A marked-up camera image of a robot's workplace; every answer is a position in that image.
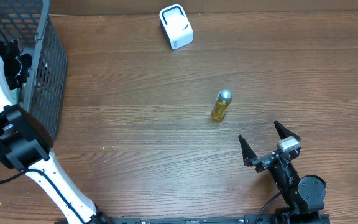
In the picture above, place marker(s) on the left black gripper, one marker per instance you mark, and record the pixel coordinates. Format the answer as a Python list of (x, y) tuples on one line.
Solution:
[(28, 59)]

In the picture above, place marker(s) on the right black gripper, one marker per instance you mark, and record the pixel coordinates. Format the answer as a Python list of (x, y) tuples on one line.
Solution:
[(263, 161)]

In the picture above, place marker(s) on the yellow dish soap bottle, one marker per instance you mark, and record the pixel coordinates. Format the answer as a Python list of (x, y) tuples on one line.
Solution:
[(223, 100)]

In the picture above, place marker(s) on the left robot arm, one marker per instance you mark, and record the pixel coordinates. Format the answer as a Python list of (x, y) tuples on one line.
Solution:
[(25, 145)]

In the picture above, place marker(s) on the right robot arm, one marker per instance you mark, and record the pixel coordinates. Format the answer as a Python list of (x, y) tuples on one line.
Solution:
[(299, 200)]

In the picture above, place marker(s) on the white barcode scanner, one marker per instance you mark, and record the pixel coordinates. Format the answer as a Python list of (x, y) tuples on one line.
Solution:
[(176, 26)]

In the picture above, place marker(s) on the grey plastic shopping basket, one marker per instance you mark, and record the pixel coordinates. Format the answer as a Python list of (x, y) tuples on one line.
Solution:
[(29, 22)]

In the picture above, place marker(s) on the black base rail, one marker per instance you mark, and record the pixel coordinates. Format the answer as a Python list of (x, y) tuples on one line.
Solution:
[(197, 221)]

